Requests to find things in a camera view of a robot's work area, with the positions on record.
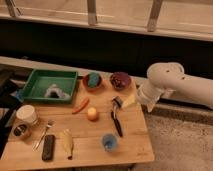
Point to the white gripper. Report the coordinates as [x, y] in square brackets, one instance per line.
[146, 94]

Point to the white grey towel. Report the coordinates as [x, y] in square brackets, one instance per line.
[55, 92]

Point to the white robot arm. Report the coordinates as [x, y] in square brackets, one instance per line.
[170, 76]

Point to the blue cup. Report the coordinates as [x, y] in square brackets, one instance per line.
[109, 142]

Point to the white paper cup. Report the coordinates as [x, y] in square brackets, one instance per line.
[27, 114]

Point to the dark purple bowl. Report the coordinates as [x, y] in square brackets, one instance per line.
[120, 81]

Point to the yellow orange ball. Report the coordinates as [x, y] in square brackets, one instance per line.
[92, 114]

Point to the teal round object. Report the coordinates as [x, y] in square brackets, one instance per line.
[93, 80]

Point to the orange carrot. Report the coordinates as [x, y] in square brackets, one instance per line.
[81, 106]

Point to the green plastic tray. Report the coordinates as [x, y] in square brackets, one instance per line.
[40, 80]

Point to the black rectangular block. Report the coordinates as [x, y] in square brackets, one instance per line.
[48, 148]

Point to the silver fork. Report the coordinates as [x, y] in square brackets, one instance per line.
[47, 127]

